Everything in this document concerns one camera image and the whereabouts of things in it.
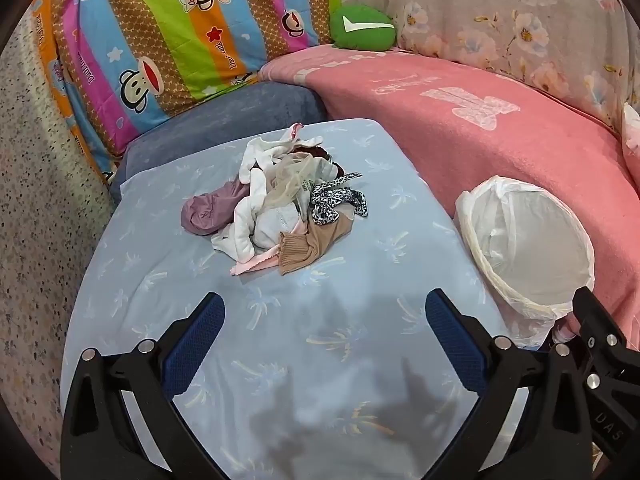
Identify purple cloth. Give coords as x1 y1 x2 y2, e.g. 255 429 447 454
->
181 180 251 236

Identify white fluffy sock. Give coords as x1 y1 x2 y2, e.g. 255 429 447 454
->
211 167 273 264
237 122 304 186

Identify leopard print ribbon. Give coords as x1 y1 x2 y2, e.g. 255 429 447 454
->
309 172 369 226

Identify light grey cloth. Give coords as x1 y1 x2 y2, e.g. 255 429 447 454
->
255 207 307 250

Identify pink blanket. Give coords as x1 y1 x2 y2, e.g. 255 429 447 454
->
257 42 640 357

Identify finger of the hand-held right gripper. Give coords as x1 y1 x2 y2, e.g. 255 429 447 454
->
571 286 640 396

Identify green round cushion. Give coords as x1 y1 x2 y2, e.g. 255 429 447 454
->
329 4 397 52

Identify pink cloth with zigzag edge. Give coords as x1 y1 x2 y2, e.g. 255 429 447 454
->
230 220 308 276

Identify striped monkey print sheet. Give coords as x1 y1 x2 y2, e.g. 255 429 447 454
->
27 0 346 188

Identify sheer beige stocking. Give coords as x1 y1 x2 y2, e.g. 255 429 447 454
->
262 155 327 211

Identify white trash bin with liner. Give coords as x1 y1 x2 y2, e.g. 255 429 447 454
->
454 175 596 351

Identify floral beige pillow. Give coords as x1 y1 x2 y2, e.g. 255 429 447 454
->
332 0 640 127

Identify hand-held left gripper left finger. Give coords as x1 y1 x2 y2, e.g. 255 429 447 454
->
60 291 227 480

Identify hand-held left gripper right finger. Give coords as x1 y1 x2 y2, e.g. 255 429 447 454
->
424 288 596 480

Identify blue-grey sofa cushion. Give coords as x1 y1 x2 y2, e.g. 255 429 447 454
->
109 81 329 202

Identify dark red lace cloth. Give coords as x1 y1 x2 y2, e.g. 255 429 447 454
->
292 145 346 182

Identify beige knit cloth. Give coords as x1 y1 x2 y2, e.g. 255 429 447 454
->
277 216 354 277

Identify pink printed pillow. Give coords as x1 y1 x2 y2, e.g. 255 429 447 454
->
621 102 640 162

